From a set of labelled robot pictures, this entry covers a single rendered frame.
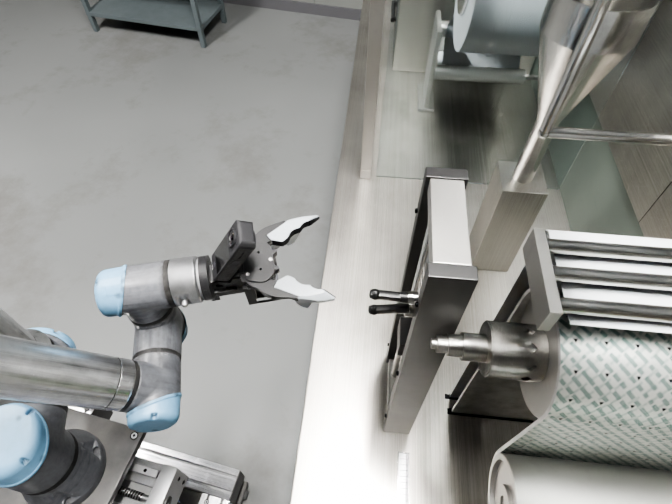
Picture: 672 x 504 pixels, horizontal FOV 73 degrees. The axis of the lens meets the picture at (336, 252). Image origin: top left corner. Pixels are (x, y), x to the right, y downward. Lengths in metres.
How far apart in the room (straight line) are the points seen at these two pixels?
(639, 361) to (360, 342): 0.62
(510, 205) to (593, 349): 0.53
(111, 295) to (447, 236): 0.49
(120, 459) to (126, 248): 1.55
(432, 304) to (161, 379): 0.44
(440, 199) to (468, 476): 0.58
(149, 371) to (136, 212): 1.95
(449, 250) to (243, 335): 1.65
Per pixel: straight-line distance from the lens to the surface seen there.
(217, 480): 1.66
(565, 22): 0.78
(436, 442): 0.97
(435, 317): 0.53
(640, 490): 0.69
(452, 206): 0.53
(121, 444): 1.12
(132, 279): 0.74
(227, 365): 2.03
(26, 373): 0.69
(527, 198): 0.99
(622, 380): 0.53
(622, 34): 0.79
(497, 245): 1.10
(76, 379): 0.71
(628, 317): 0.50
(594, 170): 1.26
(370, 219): 1.22
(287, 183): 2.60
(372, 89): 1.14
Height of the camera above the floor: 1.82
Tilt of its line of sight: 53 degrees down
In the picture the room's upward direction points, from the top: straight up
